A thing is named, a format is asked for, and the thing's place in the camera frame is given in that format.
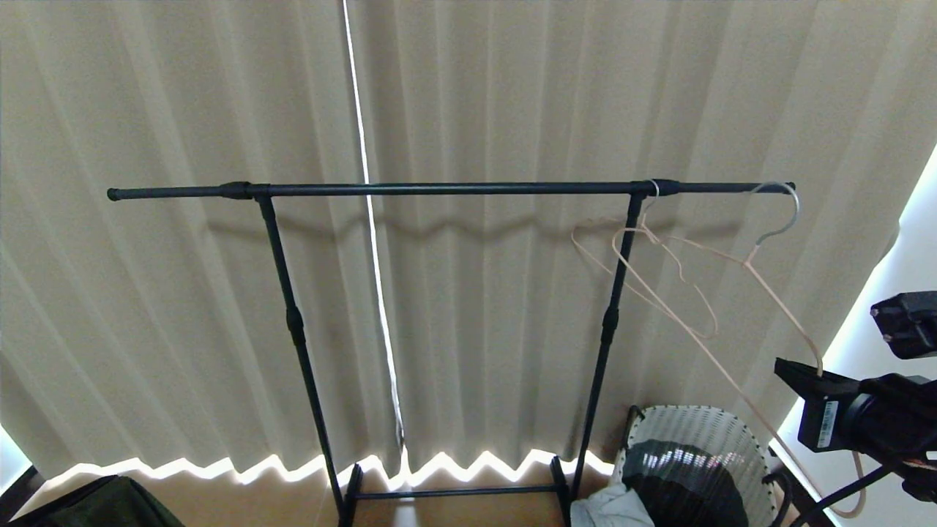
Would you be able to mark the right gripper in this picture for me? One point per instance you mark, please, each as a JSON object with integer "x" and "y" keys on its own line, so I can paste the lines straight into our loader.
{"x": 878, "y": 417}

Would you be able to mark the pink clothes hanger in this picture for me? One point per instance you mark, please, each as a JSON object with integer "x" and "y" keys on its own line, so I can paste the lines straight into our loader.
{"x": 707, "y": 337}
{"x": 796, "y": 208}

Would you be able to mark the green long-sleeved shirt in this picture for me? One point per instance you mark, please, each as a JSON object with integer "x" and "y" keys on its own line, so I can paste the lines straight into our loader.
{"x": 102, "y": 509}

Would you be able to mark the white laundry basket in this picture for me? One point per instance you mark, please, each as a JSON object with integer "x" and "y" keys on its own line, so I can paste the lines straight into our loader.
{"x": 695, "y": 428}

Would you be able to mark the black clothes rack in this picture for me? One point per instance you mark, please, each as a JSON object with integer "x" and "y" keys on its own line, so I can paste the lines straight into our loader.
{"x": 439, "y": 189}

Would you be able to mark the pale grey shorts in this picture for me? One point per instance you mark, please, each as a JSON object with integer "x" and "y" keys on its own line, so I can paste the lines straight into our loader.
{"x": 611, "y": 509}

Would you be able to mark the beige curtain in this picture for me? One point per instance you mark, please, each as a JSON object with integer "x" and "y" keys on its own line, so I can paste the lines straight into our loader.
{"x": 476, "y": 88}

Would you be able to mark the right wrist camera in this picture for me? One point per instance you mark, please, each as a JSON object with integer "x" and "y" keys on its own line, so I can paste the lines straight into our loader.
{"x": 908, "y": 322}

